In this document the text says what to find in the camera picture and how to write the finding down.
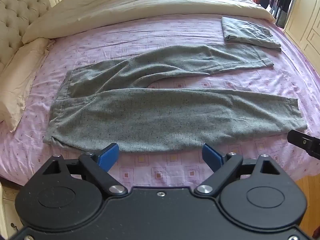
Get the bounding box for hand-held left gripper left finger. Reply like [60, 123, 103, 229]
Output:
[40, 143, 128, 196]

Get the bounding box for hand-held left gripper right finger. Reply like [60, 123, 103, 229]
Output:
[194, 143, 288, 197]

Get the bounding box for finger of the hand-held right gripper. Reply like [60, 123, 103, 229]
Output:
[287, 129, 320, 159]

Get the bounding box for grey speckled pants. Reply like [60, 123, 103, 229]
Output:
[42, 44, 307, 153]

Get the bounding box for folded grey pants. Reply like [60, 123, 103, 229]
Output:
[221, 16, 282, 52]

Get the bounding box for cream nightstand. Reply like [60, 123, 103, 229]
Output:
[0, 180, 25, 240]

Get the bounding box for cream pillow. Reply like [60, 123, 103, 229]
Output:
[0, 38, 55, 133]

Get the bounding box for cream wardrobe doors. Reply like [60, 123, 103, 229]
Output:
[284, 0, 320, 63]

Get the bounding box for pink patterned bed sheet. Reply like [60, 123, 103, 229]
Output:
[0, 14, 320, 188]

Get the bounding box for cream duvet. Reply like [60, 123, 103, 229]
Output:
[22, 0, 277, 44]

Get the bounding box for cream tufted headboard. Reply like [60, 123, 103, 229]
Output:
[0, 0, 63, 65]

